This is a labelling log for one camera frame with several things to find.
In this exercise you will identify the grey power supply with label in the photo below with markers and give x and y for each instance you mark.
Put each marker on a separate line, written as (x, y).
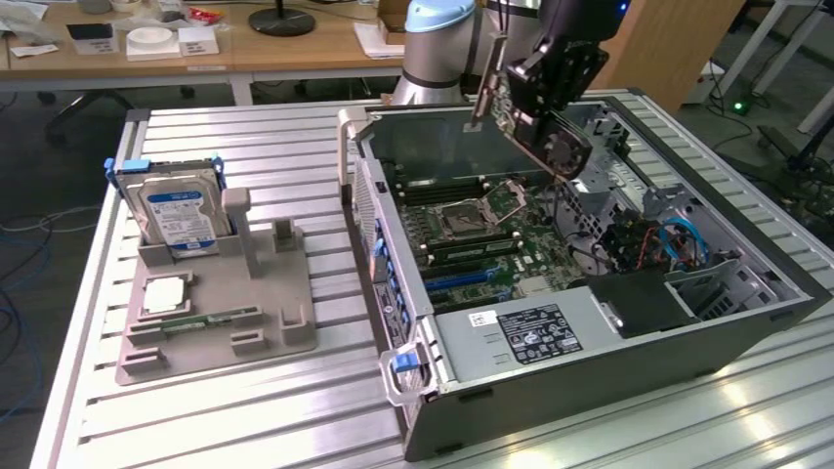
(469, 352)

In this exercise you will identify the black graphics card with fan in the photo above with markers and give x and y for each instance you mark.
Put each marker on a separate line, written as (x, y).
(568, 151)

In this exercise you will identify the device with green light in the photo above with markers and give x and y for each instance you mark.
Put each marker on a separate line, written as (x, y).
(740, 106)

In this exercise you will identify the white box with black top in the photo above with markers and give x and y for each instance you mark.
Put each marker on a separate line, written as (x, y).
(93, 41)

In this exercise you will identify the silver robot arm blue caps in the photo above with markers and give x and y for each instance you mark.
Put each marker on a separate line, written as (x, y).
(437, 49)

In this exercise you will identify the red packet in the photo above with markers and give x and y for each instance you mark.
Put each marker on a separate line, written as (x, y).
(204, 15)

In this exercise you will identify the wooden cabinet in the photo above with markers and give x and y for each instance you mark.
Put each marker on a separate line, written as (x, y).
(652, 49)

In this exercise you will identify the black round lamp base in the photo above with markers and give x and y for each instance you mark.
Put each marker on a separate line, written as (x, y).
(281, 24)

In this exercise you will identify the white box with round dish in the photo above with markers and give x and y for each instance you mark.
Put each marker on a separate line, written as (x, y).
(153, 46)

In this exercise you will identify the grey plastic parts rack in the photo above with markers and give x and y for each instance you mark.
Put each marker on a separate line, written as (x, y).
(274, 288)

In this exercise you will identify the white tape roll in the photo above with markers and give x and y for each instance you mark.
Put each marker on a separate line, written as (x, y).
(125, 5)

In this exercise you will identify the plain white box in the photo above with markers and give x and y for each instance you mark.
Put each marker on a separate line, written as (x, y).
(198, 43)

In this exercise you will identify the black floor stand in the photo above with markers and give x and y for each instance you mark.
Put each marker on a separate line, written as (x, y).
(783, 144)

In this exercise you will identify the white paper stack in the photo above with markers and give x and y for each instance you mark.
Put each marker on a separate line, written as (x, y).
(378, 44)

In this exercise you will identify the green motherboard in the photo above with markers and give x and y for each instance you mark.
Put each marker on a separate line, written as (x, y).
(541, 244)

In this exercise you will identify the silver CPU chip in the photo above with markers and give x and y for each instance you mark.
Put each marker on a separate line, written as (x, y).
(165, 295)

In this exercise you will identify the perforated metal drive cage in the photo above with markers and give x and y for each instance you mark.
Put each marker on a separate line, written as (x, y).
(587, 210)

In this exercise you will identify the black office chair base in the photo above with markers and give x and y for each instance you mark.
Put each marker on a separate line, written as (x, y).
(73, 105)

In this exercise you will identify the grey metal disk bay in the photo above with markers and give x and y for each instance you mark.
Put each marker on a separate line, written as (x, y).
(717, 293)

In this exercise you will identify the blue expansion slot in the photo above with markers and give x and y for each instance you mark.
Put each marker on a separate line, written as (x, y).
(457, 281)

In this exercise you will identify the black intrusion switch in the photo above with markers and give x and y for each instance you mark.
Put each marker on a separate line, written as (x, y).
(381, 187)

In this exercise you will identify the hard disk in blue carrier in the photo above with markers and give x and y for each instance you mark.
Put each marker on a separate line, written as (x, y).
(177, 215)

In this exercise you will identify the white desk frame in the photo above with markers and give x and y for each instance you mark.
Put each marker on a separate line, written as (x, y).
(769, 44)

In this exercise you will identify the blue card retention clip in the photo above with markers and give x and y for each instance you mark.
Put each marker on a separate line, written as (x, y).
(378, 239)

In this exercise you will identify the green RAM stick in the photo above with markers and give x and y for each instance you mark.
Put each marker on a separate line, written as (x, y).
(202, 321)

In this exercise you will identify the brown cardboard box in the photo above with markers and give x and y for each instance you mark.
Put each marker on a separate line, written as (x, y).
(393, 14)

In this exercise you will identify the silver chipset heatsink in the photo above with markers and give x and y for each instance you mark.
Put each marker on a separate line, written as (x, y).
(536, 287)

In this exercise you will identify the grey cup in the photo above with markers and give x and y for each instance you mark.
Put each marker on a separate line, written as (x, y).
(94, 6)

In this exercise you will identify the wooden desk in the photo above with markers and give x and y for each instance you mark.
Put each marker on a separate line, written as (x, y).
(98, 66)
(294, 54)

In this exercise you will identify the metal socket cover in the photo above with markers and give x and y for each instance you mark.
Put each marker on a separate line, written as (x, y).
(509, 195)

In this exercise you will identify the blue case release latch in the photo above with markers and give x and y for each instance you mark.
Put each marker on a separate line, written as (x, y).
(405, 364)

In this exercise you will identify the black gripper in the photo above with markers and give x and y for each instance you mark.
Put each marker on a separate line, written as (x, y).
(561, 63)

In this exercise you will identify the white paper card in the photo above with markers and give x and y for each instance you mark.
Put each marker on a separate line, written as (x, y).
(33, 50)

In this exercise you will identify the black plastic shroud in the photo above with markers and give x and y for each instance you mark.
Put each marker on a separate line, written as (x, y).
(643, 303)

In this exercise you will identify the open black grey PC case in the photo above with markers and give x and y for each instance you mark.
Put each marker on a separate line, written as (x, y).
(587, 405)

